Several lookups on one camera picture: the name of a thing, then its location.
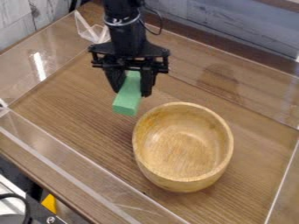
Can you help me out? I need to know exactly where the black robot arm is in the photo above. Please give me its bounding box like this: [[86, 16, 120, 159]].
[[88, 0, 170, 97]]

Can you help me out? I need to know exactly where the brown wooden bowl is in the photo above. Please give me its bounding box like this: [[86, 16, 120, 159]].
[[132, 101, 233, 193]]

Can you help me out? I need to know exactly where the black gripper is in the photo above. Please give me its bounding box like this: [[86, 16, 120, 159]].
[[88, 23, 170, 97]]

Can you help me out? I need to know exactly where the yellow label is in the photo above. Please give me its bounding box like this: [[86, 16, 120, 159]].
[[41, 194, 57, 214]]

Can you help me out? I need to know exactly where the black cable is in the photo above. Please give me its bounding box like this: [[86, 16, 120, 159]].
[[0, 192, 33, 224]]

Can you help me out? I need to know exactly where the clear acrylic tray wall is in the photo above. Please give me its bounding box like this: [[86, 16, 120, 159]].
[[0, 98, 189, 224]]

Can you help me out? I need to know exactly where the clear acrylic corner bracket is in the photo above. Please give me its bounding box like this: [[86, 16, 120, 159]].
[[73, 10, 109, 44]]

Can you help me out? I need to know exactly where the green rectangular block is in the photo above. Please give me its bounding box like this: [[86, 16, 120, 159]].
[[112, 71, 141, 116]]

